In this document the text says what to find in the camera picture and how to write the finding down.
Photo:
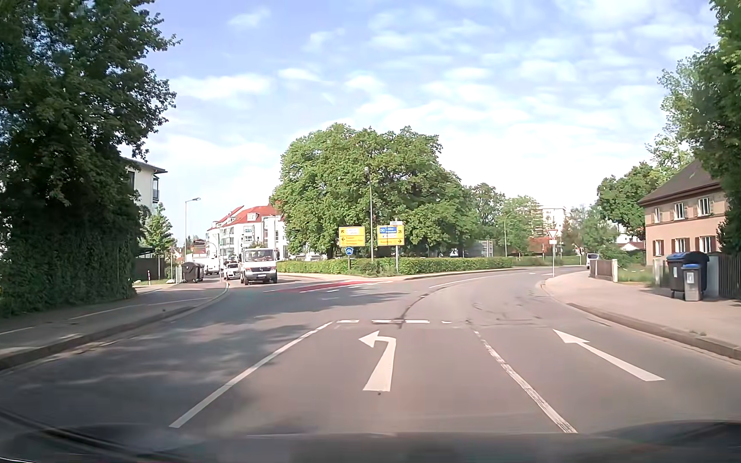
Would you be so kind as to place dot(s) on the yellow direction sign with blue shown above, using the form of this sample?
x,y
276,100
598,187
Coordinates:
x,y
390,235

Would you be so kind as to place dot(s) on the large green tree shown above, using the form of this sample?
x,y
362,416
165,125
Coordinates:
x,y
370,186

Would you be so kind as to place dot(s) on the trimmed green hedge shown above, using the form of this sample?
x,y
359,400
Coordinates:
x,y
409,264

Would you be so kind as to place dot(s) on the white van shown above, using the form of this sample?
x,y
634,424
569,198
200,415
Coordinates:
x,y
258,265

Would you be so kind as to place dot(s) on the white building with red roof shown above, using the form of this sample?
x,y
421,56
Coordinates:
x,y
248,230

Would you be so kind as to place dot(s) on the road markings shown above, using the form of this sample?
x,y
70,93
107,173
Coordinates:
x,y
380,370

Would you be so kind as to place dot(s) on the row of trees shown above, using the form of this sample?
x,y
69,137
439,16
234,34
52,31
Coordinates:
x,y
512,218

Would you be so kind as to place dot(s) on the grey asphalt road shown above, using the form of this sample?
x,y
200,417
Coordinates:
x,y
435,360

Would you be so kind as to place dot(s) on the white car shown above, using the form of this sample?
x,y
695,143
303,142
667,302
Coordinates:
x,y
231,271

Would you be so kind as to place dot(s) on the dark waste container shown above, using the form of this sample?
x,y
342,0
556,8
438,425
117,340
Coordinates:
x,y
191,271

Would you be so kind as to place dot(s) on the curved street lamp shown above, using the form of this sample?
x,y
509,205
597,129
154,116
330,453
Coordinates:
x,y
186,225

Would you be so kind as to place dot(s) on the small green tree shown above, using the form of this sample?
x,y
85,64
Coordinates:
x,y
159,233

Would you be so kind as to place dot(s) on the car's own bonnet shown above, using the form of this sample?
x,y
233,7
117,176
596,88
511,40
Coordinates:
x,y
409,447

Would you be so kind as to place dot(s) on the white vehicle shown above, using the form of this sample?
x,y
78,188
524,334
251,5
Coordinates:
x,y
592,259

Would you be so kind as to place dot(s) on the white building with flat roof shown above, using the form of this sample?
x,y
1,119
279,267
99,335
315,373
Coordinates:
x,y
144,186

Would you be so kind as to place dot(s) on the green tree behind house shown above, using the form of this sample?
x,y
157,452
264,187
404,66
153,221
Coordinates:
x,y
624,196

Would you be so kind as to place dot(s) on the ivy covered hedge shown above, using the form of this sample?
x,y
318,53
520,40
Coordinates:
x,y
65,263

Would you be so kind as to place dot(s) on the beige house with brown roof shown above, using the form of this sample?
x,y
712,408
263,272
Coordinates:
x,y
682,218

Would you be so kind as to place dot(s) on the large dark wheeled bin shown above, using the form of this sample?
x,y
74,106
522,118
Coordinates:
x,y
685,270

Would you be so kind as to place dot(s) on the grey paved pavement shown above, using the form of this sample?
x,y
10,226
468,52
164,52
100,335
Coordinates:
x,y
679,315

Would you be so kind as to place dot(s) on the small grey bin blue lid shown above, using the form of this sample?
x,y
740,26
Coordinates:
x,y
692,283

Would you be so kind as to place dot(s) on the grey pavement with cycle path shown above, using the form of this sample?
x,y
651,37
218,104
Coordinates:
x,y
42,328

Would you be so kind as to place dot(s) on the large dark tree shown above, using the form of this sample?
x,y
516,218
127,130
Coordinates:
x,y
42,116

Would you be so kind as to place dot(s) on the large leafy tree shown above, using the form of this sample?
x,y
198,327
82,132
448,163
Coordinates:
x,y
740,109

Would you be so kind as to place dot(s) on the tall lamp post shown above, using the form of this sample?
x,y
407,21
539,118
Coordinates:
x,y
370,212

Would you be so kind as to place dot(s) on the round blue sign on post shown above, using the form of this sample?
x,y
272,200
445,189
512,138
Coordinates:
x,y
348,252

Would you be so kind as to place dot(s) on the give way sign on post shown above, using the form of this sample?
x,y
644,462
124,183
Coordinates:
x,y
552,241

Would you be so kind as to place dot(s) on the low grey wall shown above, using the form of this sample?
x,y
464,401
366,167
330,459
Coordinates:
x,y
604,269

